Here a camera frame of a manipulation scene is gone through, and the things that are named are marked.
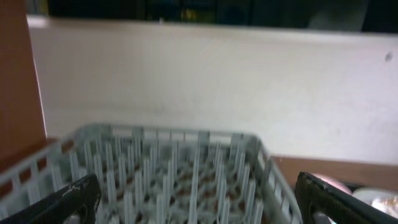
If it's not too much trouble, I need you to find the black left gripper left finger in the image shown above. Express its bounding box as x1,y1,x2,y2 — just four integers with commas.
1,174,101,224

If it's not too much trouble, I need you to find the white round plate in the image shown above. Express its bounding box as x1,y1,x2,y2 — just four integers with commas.
353,187,397,218

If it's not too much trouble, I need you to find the pink plastic cup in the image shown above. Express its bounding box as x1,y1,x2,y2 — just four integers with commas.
313,174,352,195

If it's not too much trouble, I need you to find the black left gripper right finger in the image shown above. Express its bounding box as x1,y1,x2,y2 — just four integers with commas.
295,172,397,224

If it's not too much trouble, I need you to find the grey dishwasher rack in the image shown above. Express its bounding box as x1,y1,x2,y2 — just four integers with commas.
1,124,302,223

